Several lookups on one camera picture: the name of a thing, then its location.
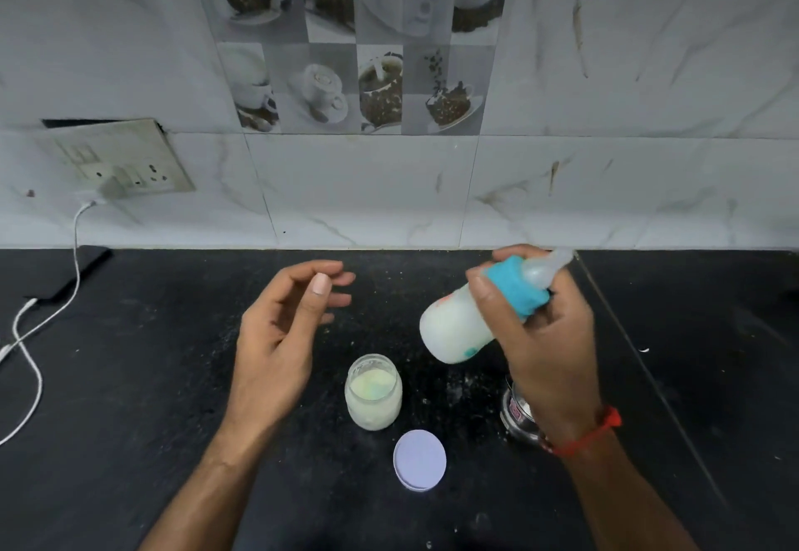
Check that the person's right hand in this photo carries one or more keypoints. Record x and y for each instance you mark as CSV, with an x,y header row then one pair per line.
x,y
549,351

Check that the black phone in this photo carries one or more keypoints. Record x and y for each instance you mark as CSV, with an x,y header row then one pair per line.
x,y
75,273

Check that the small green measuring scoop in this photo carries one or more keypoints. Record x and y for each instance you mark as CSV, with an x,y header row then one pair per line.
x,y
368,389

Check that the grey wall socket plate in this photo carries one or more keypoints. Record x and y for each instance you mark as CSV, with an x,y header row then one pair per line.
x,y
125,151

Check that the person's right forearm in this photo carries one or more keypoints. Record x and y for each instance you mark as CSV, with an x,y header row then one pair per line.
x,y
630,494

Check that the white charger plug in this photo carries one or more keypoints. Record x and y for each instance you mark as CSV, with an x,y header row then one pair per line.
x,y
103,190

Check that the small steel pot with lid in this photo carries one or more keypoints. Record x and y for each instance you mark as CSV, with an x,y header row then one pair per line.
x,y
518,413

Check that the blue bottle cap with nipple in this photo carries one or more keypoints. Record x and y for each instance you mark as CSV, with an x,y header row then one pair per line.
x,y
518,285

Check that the lilac jar lid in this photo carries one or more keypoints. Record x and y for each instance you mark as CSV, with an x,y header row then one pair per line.
x,y
419,460

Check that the person's left hand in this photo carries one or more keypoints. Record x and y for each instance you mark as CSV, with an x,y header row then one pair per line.
x,y
274,357

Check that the person's left forearm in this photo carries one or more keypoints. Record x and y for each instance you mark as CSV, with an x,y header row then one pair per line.
x,y
200,494

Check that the glass milk powder jar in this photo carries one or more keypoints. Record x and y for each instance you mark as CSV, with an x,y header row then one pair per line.
x,y
373,407

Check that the clear plastic baby bottle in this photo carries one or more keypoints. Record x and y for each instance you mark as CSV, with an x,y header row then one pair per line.
x,y
449,326

